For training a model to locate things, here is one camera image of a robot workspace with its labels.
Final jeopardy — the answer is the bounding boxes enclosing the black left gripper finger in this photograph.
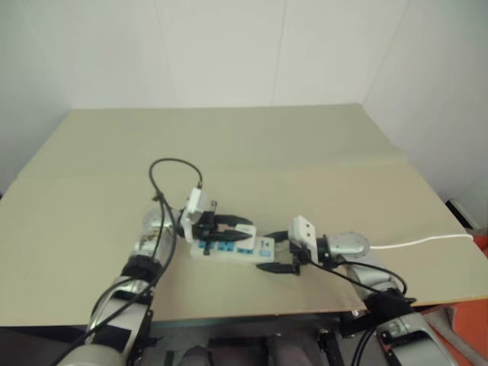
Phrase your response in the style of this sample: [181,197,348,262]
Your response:
[207,230,247,242]
[213,214,252,227]

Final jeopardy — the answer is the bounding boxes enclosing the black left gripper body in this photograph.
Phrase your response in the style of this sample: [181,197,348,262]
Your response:
[192,199,226,256]

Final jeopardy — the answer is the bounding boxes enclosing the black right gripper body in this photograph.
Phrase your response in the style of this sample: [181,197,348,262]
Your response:
[288,243,313,276]

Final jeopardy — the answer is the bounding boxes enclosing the white charger plug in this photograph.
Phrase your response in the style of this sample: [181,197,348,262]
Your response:
[235,223,258,249]

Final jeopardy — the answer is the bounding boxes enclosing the white power strip blue sockets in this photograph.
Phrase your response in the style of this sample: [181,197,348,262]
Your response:
[189,233,277,268]

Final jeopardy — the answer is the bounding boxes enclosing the black background equipment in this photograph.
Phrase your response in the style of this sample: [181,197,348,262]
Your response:
[445,197,477,230]

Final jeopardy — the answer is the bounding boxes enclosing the red background object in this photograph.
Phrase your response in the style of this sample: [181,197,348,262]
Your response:
[471,230,488,266]

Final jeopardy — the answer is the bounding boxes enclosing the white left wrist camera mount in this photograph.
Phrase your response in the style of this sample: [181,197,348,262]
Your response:
[178,187,212,245]

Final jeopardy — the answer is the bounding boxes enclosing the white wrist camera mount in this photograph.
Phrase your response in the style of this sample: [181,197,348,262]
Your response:
[287,215,319,265]
[178,187,212,245]

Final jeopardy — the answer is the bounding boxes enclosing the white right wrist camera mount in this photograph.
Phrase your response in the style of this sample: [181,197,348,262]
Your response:
[287,215,319,265]

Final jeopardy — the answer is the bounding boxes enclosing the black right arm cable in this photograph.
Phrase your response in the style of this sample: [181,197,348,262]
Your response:
[300,254,417,366]

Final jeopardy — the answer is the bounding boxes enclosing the black metal table frame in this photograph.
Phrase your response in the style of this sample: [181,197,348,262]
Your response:
[125,300,384,366]

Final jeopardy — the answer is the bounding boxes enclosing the white power strip cable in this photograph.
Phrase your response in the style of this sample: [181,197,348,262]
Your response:
[368,233,475,251]

